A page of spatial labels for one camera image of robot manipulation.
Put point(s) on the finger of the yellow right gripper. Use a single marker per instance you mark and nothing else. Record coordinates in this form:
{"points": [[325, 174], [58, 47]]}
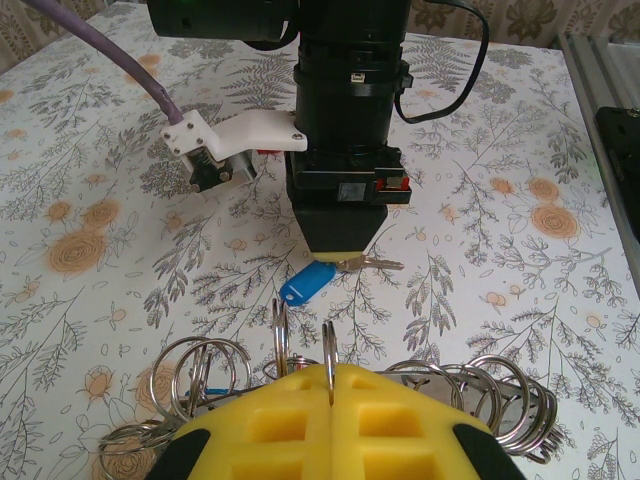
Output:
{"points": [[340, 230]]}

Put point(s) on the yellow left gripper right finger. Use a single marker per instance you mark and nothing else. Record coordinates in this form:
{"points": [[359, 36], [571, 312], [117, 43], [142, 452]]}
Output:
{"points": [[430, 440]]}

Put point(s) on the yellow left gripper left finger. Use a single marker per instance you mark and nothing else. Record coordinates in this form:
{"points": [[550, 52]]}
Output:
{"points": [[280, 390]]}

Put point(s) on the blue tagged key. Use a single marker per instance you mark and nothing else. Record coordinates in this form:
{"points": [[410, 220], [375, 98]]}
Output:
{"points": [[310, 282]]}

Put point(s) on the metal keyring disc with rings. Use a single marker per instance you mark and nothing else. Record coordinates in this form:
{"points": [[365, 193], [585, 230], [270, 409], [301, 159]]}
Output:
{"points": [[520, 400]]}

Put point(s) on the long aluminium base rail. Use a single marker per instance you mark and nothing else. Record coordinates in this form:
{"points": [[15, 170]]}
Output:
{"points": [[590, 125]]}

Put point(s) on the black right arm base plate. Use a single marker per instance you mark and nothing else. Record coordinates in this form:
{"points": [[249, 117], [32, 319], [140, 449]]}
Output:
{"points": [[625, 150]]}

